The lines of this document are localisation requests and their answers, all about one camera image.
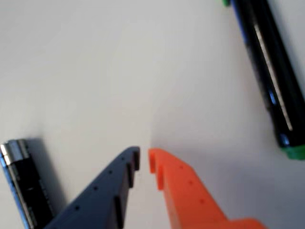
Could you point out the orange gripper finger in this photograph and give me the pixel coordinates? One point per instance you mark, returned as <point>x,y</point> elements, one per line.
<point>190,200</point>

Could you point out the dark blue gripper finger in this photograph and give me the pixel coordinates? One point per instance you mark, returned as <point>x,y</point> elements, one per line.
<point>100,200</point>

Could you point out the black cylindrical battery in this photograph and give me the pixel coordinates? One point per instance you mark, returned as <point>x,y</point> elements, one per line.
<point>26,181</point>

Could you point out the black marker with green cap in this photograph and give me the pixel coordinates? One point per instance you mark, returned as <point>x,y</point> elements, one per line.
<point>267,59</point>

